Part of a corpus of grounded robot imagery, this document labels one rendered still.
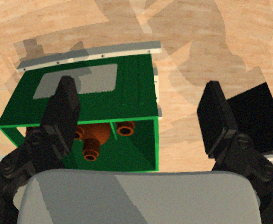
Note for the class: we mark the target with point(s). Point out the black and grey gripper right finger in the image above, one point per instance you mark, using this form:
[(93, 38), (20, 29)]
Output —
[(223, 142)]

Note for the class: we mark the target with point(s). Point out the dark green crate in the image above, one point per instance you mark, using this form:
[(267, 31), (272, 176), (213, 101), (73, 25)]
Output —
[(112, 89)]

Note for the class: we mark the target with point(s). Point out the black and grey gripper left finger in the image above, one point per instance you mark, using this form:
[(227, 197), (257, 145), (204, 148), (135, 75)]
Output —
[(43, 149)]

